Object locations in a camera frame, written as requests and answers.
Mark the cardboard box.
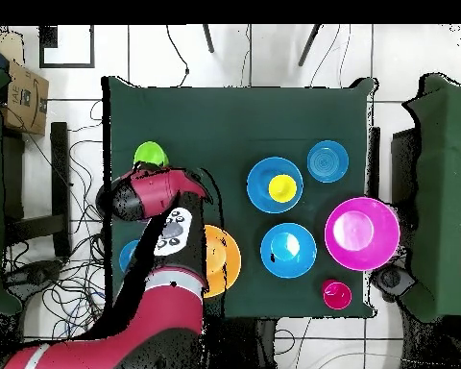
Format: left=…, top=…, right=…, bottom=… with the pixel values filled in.
left=0, top=59, right=50, bottom=136

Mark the blue plastic bowl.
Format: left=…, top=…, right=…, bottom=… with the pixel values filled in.
left=259, top=222, right=318, bottom=280
left=246, top=156, right=304, bottom=215

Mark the thin black cable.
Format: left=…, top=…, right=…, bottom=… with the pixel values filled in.
left=165, top=24, right=190, bottom=87

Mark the translucent blue shallow bowl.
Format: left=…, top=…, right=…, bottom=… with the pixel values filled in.
left=305, top=139, right=350, bottom=185
left=118, top=238, right=140, bottom=274

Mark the dark grey tripod leg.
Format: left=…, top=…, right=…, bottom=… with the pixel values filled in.
left=202, top=24, right=216, bottom=54
left=297, top=24, right=323, bottom=67

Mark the large pink plastic bowl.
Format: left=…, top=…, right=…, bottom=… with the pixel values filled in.
left=324, top=196, right=401, bottom=273

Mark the large orange plastic bowl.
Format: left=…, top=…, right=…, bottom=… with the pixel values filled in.
left=201, top=223, right=242, bottom=300

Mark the green plastic bowl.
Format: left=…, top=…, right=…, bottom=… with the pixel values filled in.
left=133, top=140, right=170, bottom=168

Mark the black stool frame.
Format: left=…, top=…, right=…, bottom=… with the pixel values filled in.
left=1, top=121, right=73, bottom=259

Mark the red plastic cup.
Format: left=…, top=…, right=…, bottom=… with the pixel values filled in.
left=321, top=279, right=353, bottom=311

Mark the dark green table cloth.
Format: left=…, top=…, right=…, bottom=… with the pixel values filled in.
left=101, top=75, right=379, bottom=321

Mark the yellow plastic cup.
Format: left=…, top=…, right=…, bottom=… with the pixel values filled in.
left=267, top=173, right=299, bottom=204

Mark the tangle of floor cables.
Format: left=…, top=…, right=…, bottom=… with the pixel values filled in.
left=3, top=99, right=112, bottom=341

